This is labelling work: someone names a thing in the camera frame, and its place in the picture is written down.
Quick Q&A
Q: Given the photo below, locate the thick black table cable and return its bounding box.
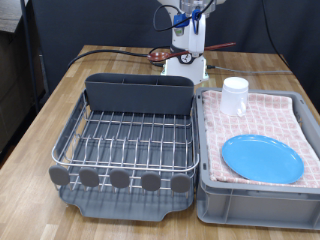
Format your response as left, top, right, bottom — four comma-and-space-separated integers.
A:
67, 45, 172, 68

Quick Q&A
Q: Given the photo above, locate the grey plastic drain tray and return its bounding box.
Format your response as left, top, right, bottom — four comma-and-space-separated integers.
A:
49, 89, 200, 222

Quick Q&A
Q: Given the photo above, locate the blue cable clip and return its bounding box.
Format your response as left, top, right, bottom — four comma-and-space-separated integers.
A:
191, 9, 203, 35

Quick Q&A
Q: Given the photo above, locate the pink checked towel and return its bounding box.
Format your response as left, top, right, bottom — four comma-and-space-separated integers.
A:
201, 89, 320, 189

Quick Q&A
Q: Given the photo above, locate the grey table cable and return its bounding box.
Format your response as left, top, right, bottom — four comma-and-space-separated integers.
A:
206, 64, 294, 75

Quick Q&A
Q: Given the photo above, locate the grey plastic crate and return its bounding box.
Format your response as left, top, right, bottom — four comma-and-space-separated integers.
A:
194, 87, 320, 231

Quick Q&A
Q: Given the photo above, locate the thin black background cable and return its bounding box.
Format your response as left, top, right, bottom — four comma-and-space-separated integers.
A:
262, 0, 291, 68

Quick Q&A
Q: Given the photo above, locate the white plastic mug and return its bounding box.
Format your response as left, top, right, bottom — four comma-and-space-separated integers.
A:
219, 76, 250, 117

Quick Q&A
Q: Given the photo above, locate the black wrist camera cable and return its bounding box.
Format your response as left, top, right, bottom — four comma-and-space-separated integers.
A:
152, 0, 218, 34

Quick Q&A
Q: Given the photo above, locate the grey shelf board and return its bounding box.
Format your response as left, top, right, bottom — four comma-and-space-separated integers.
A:
0, 0, 25, 34

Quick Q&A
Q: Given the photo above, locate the wrist camera on blue mount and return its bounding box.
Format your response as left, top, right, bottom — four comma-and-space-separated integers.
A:
172, 13, 188, 37

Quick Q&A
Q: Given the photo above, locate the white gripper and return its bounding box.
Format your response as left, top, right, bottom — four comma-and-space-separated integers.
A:
189, 12, 207, 58

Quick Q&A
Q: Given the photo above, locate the black metal stand pole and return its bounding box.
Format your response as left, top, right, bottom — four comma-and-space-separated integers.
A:
19, 0, 42, 113

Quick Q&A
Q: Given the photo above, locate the metal wire dish rack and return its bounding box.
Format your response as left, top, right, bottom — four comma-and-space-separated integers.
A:
48, 89, 200, 196

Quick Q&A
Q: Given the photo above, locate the dark grey cutlery holder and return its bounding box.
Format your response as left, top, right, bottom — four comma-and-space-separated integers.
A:
84, 72, 195, 116

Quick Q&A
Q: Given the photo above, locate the blue plastic plate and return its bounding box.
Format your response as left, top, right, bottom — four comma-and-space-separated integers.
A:
221, 134, 305, 185

